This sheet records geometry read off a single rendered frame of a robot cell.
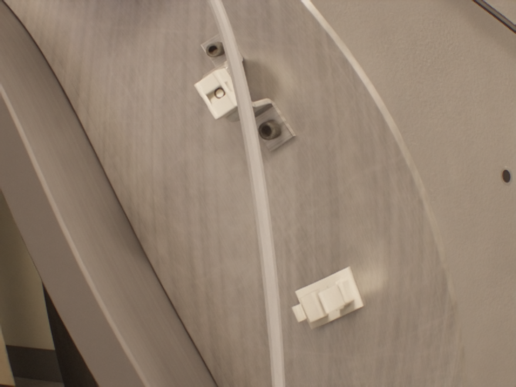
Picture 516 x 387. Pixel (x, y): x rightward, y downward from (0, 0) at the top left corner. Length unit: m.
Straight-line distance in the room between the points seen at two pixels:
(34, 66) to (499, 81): 0.21
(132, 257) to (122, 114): 0.05
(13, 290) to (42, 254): 5.54
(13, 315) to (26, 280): 0.12
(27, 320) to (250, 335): 5.55
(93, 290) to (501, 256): 0.16
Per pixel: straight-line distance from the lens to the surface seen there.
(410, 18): 1.00
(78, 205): 1.04
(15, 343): 6.61
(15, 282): 6.57
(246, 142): 1.00
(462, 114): 1.00
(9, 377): 6.04
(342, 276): 1.03
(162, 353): 1.05
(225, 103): 1.02
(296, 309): 1.03
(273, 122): 1.03
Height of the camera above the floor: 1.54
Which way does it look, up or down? 10 degrees down
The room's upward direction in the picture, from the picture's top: 3 degrees counter-clockwise
